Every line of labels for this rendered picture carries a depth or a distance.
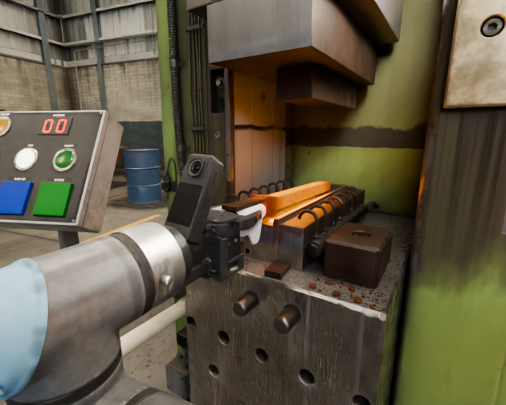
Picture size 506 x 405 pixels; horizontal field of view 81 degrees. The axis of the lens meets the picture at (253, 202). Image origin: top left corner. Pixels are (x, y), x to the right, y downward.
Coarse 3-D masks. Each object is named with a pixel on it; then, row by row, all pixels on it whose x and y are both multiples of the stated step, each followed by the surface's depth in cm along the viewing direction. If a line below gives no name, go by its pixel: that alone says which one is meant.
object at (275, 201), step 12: (276, 192) 59; (288, 192) 59; (300, 192) 61; (312, 192) 67; (228, 204) 45; (240, 204) 45; (252, 204) 47; (264, 204) 51; (276, 204) 53; (288, 204) 57
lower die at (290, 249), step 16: (336, 192) 77; (304, 208) 61; (336, 208) 63; (288, 224) 51; (304, 224) 51; (320, 224) 56; (240, 240) 57; (272, 240) 53; (288, 240) 51; (304, 240) 50; (256, 256) 56; (272, 256) 54; (288, 256) 52; (304, 256) 51
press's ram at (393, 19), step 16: (192, 0) 53; (208, 0) 51; (352, 0) 50; (368, 0) 50; (384, 0) 55; (400, 0) 67; (368, 16) 57; (384, 16) 57; (400, 16) 69; (368, 32) 66; (384, 32) 66
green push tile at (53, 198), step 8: (48, 184) 64; (56, 184) 64; (64, 184) 64; (72, 184) 64; (40, 192) 64; (48, 192) 64; (56, 192) 64; (64, 192) 63; (40, 200) 64; (48, 200) 63; (56, 200) 63; (64, 200) 63; (40, 208) 63; (48, 208) 63; (56, 208) 62; (64, 208) 62; (48, 216) 63; (56, 216) 62; (64, 216) 62
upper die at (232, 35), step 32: (224, 0) 49; (256, 0) 46; (288, 0) 44; (320, 0) 44; (224, 32) 51; (256, 32) 47; (288, 32) 44; (320, 32) 45; (352, 32) 57; (224, 64) 54; (256, 64) 54; (288, 64) 54; (320, 64) 54; (352, 64) 60
